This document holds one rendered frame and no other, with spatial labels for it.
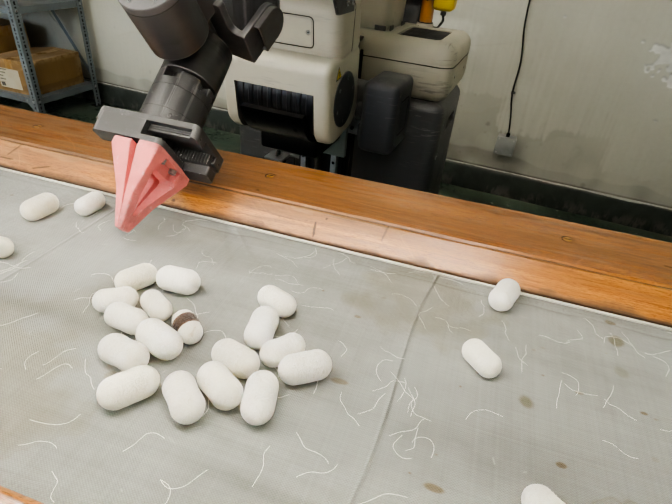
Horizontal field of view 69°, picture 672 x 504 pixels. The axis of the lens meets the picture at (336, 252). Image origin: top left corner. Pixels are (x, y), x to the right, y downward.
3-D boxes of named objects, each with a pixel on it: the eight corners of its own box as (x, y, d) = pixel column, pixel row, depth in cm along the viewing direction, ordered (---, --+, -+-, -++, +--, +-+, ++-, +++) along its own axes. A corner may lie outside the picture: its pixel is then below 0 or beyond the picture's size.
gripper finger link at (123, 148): (149, 227, 39) (193, 128, 42) (75, 208, 41) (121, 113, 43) (185, 254, 46) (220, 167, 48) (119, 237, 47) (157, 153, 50)
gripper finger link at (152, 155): (124, 221, 40) (168, 123, 42) (51, 201, 41) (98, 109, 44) (162, 248, 46) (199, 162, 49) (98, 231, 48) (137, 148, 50)
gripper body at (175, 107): (192, 143, 42) (222, 72, 44) (90, 121, 44) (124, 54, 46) (218, 178, 48) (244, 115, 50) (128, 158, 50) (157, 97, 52)
